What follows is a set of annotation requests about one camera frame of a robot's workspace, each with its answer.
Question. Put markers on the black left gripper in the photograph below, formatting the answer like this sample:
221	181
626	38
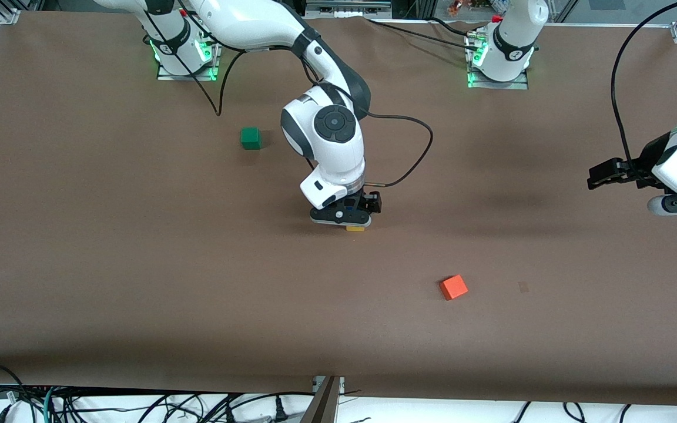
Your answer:
644	164

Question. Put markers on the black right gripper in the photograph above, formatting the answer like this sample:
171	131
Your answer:
369	202

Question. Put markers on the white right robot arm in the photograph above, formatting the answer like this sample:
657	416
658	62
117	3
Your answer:
327	147

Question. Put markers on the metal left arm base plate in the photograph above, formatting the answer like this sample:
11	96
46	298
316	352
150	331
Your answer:
518	86

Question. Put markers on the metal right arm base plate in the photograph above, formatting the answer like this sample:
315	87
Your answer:
165	76

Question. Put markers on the brown paper table cover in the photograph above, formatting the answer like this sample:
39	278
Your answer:
338	329

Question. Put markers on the green block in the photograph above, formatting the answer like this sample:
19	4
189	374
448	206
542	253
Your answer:
250	138

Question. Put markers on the orange block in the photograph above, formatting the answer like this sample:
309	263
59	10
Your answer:
453	288

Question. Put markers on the aluminium frame crossbar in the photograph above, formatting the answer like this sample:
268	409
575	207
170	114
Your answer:
347	8

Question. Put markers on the metal table clamp bracket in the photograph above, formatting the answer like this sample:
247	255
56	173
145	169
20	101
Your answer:
328	390

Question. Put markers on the black power plug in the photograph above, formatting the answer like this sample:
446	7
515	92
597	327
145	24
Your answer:
281	410

